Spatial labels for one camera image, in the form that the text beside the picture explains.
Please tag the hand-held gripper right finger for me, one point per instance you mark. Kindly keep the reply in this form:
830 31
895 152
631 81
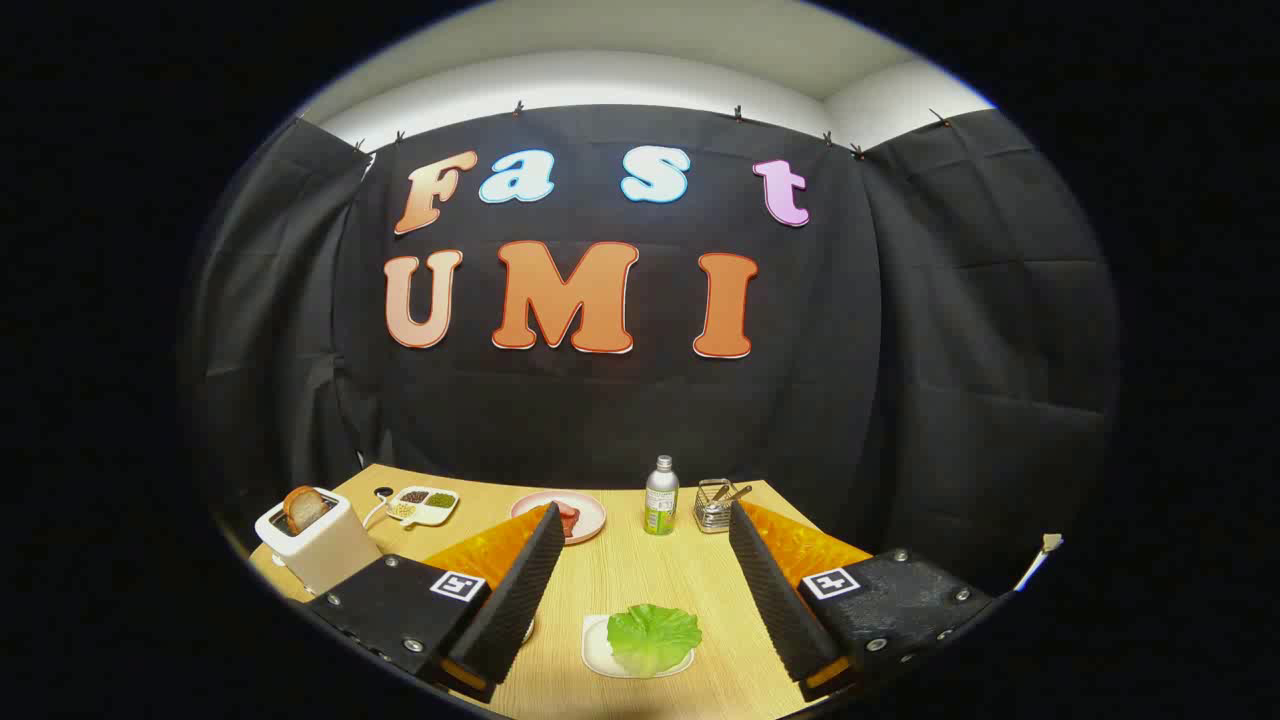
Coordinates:
775 590

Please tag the white divided dish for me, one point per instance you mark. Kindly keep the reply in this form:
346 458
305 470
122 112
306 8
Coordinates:
430 517

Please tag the green lettuce leaf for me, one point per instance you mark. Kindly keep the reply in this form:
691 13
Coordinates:
650 638

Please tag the pink plate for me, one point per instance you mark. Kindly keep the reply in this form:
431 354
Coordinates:
590 515

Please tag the silver bottle with green label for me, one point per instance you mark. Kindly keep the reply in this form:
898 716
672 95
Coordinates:
661 500

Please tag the pile of green beans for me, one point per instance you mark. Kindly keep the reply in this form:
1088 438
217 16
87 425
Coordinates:
441 499

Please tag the brown meat slice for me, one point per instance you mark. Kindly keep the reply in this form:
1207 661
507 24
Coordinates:
568 520

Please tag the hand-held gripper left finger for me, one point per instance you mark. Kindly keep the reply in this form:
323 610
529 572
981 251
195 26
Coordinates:
520 585

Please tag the white toaster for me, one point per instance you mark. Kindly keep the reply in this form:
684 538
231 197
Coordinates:
330 550

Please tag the browned toast slice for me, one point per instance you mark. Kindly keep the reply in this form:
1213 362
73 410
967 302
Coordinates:
303 508

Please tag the white square plate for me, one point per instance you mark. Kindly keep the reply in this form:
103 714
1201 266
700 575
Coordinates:
595 645

